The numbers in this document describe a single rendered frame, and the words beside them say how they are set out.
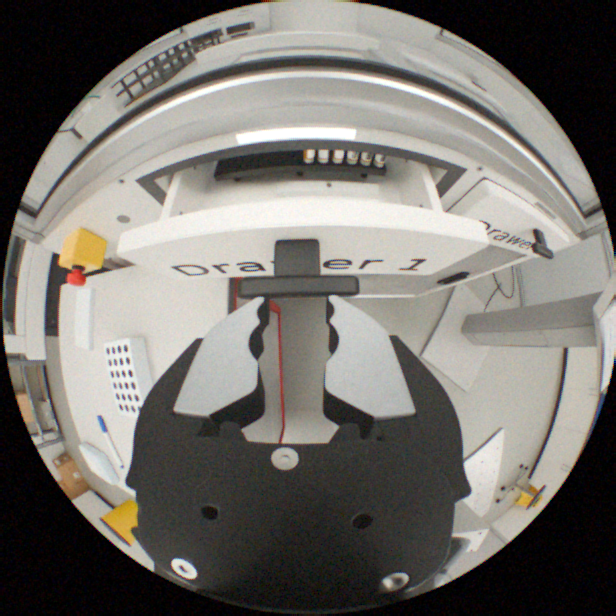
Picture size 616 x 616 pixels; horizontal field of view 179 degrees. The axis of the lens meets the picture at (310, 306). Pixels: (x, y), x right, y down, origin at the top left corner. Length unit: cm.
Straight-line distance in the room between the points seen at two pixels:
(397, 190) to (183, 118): 23
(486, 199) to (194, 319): 37
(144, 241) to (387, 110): 18
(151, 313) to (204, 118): 29
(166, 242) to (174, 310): 20
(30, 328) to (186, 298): 65
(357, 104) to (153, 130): 13
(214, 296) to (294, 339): 77
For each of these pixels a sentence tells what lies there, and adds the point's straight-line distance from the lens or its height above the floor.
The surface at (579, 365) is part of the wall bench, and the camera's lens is 309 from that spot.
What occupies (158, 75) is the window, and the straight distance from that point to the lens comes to 17.
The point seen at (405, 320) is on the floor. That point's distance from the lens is 114.
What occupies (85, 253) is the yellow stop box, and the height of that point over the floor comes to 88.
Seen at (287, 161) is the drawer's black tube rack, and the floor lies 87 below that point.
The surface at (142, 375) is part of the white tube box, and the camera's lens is 37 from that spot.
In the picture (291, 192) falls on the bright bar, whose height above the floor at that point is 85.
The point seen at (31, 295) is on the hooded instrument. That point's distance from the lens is 82.
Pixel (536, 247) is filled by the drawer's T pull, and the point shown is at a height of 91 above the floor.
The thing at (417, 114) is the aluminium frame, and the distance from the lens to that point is 17.
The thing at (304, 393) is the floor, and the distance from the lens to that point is 108.
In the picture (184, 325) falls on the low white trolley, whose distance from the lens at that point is 33.
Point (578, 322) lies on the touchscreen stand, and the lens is 86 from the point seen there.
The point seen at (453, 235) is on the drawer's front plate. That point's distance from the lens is 16.
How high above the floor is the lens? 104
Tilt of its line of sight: 84 degrees down
